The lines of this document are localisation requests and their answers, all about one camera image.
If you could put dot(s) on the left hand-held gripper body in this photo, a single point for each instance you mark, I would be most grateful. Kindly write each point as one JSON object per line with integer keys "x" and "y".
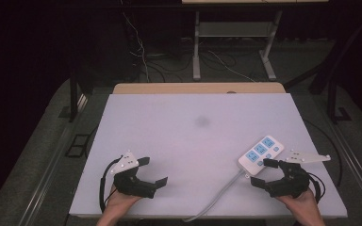
{"x": 128, "y": 183}

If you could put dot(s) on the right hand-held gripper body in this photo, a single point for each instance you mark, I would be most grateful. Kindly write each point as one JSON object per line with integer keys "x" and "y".
{"x": 293, "y": 182}

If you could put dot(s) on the white power strip blue sockets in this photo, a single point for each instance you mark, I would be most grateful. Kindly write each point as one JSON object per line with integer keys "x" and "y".
{"x": 257, "y": 153}

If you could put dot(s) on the person's left hand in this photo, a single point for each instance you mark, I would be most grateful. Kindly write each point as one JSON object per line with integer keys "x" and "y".
{"x": 118, "y": 204}

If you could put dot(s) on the person's right hand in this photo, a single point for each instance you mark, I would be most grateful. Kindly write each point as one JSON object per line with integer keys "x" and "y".
{"x": 303, "y": 207}

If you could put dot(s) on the white table mat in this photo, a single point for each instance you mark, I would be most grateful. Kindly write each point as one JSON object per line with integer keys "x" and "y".
{"x": 185, "y": 150}

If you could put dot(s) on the black metal stand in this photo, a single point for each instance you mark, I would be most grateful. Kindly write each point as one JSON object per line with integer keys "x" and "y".
{"x": 334, "y": 94}
{"x": 73, "y": 94}

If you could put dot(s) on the white metal table stand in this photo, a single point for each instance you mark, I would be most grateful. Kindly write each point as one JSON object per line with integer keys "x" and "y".
{"x": 232, "y": 29}

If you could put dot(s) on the black floor bracket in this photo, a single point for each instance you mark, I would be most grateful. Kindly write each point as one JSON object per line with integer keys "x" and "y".
{"x": 78, "y": 146}

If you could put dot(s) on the aluminium floor rail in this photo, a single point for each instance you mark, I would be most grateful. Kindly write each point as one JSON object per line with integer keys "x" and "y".
{"x": 355, "y": 160}
{"x": 50, "y": 163}

